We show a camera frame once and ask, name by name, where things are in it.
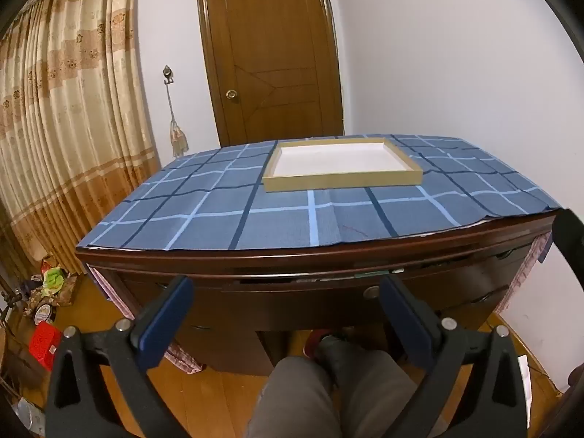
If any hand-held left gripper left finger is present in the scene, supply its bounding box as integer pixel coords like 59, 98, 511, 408
46, 275, 195, 438

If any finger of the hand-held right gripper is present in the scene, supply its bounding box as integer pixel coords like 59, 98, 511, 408
550, 209, 584, 293

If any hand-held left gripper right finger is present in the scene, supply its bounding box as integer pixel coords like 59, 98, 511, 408
379, 274, 532, 438

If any dark wooden drawer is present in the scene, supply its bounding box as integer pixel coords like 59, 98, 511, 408
221, 265, 512, 331

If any shallow wooden tray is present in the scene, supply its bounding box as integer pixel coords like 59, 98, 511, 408
262, 137, 423, 193

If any dark wooden desk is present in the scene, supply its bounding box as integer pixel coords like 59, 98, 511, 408
75, 210, 557, 377

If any red slipper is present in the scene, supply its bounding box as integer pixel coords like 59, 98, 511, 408
303, 328, 333, 357

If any green crumpled toy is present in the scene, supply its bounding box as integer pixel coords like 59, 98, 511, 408
42, 267, 65, 297

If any red box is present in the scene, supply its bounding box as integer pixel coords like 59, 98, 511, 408
28, 320, 62, 372

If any person's grey trouser leg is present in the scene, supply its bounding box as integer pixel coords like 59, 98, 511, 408
246, 335, 430, 438

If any white paper sheet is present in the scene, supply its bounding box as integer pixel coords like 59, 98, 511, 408
518, 353, 533, 414

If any blue plaid tablecloth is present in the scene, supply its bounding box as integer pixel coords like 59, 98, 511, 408
75, 134, 563, 253

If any beige patterned curtain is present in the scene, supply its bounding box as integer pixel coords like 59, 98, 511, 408
0, 0, 160, 279

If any brown wooden door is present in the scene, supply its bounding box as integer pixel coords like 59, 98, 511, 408
196, 0, 344, 147

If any beige tassel cord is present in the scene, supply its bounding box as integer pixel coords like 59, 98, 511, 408
166, 83, 190, 156

